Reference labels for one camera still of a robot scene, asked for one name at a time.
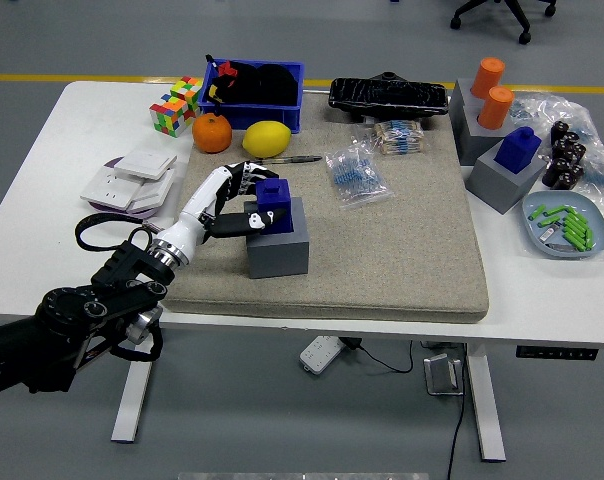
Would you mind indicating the bag of tan resistors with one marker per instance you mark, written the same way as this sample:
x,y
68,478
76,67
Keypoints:
x,y
397,137

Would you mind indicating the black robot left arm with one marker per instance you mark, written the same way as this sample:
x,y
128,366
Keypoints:
x,y
82,310

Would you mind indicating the small metal blade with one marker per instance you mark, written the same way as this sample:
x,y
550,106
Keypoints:
x,y
562,246

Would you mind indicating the orange cylinder seal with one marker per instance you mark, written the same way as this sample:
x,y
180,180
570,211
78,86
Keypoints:
x,y
488,75
496,107

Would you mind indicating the black clear pen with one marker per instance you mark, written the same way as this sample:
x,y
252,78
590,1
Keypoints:
x,y
294,159

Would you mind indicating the small red item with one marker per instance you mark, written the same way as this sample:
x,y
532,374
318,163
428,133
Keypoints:
x,y
227,68

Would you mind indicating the black glossy rearview mirror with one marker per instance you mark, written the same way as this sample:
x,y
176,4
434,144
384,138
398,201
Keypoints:
x,y
387,97

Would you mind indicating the blue block seal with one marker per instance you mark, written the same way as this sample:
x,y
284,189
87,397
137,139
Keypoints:
x,y
277,195
517,150

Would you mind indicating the green cylinder battery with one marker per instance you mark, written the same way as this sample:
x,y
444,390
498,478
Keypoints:
x,y
576,236
556,210
577,215
589,239
576,222
575,229
536,213
550,221
578,242

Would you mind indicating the blue plastic bin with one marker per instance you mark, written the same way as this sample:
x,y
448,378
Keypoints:
x,y
262,117

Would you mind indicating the yellow lemon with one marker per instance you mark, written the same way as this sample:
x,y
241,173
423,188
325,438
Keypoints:
x,y
267,139

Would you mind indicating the black office chair base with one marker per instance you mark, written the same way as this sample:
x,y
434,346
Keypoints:
x,y
512,12

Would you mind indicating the bag of blue resistors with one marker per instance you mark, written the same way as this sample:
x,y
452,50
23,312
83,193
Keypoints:
x,y
357,175

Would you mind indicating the white wall switch panel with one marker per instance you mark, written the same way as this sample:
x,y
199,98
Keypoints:
x,y
154,192
144,162

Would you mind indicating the white power strip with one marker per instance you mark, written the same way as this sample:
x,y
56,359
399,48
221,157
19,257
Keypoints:
x,y
321,354

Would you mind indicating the black cylinder capacitor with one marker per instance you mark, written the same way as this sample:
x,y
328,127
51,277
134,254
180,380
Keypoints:
x,y
563,181
576,172
559,131
562,150
578,152
572,139
554,171

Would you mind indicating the white table leg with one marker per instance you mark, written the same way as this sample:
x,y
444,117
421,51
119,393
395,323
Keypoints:
x,y
132,400
487,400

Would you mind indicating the black stick white tip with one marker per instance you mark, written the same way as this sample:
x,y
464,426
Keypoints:
x,y
212,61

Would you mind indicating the blue-grey shallow plate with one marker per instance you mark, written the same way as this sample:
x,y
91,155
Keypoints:
x,y
537,240

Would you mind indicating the black cloth bundle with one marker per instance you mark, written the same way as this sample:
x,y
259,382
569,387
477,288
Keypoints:
x,y
267,85

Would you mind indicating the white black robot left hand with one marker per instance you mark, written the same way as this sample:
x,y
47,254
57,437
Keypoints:
x,y
194,210

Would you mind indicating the multicolour puzzle cube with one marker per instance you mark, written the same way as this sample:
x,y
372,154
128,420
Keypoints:
x,y
188,89
169,117

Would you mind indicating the purple round plate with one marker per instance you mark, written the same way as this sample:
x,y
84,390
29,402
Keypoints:
x,y
113,161

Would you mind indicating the black table control panel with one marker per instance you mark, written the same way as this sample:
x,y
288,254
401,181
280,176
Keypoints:
x,y
557,353

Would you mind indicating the small grey flat chip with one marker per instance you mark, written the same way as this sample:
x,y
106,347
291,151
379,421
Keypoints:
x,y
549,234

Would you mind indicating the grey cube seal holder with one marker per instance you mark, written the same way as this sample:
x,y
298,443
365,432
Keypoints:
x,y
497,187
279,257

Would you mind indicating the silver metal stand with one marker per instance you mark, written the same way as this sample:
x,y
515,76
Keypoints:
x,y
442,374

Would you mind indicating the grey-brown table mat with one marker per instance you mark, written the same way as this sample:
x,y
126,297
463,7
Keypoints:
x,y
382,250

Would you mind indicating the orange fruit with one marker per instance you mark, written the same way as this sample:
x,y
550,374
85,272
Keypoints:
x,y
212,132

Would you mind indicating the tall grey seal holder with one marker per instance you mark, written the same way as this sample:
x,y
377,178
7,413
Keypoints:
x,y
464,90
474,145

